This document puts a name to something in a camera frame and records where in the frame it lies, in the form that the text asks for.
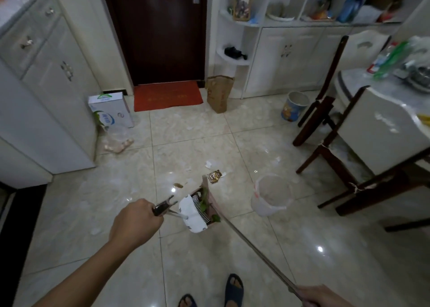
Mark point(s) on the colourful printed bucket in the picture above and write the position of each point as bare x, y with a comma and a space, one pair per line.
294, 108

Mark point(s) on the small brown scrap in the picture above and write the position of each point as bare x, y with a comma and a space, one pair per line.
178, 185

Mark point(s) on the white cushioned wooden chair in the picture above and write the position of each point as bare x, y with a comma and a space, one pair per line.
376, 142
339, 81

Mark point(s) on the red doormat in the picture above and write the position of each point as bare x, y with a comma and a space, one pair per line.
168, 95

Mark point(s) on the marble dining table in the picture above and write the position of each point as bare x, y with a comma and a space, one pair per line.
383, 81

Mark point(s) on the broom with metal pole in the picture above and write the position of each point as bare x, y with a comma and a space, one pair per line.
248, 241

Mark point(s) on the small white paper scrap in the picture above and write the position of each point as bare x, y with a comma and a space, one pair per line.
208, 164

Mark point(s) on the person's left hand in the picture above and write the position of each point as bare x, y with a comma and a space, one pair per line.
132, 224

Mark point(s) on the black object on shelf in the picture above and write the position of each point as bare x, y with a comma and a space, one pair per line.
234, 52

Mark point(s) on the white drawer cabinet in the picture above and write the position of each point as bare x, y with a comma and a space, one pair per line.
43, 91

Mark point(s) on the clear plastic bag of eggs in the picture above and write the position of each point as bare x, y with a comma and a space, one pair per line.
117, 142

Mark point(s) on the person's left forearm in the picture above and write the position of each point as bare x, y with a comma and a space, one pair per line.
84, 276

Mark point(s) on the metal bowl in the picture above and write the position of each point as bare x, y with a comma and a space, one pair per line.
420, 78

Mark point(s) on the green leaf scraps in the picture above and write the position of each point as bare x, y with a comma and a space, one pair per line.
205, 199

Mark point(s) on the green plastic bag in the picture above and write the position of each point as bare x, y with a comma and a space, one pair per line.
391, 61

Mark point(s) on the person's right fingers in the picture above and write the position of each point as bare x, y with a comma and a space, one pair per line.
307, 295

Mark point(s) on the framed picture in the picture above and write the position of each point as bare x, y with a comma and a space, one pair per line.
242, 5

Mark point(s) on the white shelf cabinet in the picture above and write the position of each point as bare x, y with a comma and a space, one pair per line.
285, 58

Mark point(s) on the person's left fingers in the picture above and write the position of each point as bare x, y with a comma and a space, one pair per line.
153, 217

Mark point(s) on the white bin with plastic liner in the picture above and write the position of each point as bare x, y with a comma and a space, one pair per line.
270, 196

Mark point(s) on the person's right hand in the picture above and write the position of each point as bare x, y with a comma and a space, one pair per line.
324, 298

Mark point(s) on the dark brown door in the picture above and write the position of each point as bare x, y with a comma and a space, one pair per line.
158, 31

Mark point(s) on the yellow banana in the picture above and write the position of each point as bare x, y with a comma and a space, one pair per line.
425, 119

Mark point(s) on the white and green carton box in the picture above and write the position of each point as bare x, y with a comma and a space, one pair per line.
112, 110

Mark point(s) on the white plastic bag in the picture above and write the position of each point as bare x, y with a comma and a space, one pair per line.
419, 50

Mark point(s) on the clear bottle with red label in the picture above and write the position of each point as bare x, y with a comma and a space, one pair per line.
379, 60

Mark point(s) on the blue bag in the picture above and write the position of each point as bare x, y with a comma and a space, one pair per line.
351, 6

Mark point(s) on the brown paper bag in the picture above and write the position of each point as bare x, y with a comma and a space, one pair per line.
219, 93

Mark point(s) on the gold snack wrapper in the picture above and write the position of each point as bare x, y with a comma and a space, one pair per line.
214, 177

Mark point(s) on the white plate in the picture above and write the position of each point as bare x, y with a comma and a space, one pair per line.
280, 15

